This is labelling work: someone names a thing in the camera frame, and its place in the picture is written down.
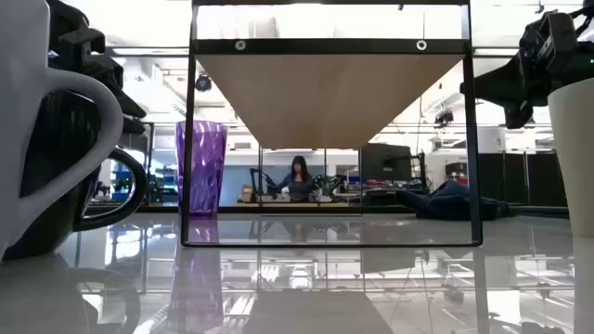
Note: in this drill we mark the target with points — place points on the purple faceted plastic tumbler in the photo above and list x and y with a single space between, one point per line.
209 162

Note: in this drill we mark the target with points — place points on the black partition panels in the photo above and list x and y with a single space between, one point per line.
524 178

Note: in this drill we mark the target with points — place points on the black monitor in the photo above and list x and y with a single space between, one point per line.
385 167

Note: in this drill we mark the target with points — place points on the cream plastic cup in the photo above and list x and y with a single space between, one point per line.
575 153

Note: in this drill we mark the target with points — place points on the black ceiling camera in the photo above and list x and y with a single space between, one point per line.
443 118
203 83

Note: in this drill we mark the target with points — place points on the black ceramic mug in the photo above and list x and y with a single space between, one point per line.
60 153

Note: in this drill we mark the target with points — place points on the person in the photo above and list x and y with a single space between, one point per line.
299 181

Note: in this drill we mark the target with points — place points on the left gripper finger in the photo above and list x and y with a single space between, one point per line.
130 106
134 127

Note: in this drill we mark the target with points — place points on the dark blue cloth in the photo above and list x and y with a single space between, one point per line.
455 201

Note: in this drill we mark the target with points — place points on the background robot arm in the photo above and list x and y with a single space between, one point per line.
262 181

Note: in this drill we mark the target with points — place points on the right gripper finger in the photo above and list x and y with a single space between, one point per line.
519 116
499 86

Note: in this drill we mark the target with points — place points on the lavender ceramic mug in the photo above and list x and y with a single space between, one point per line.
23 139

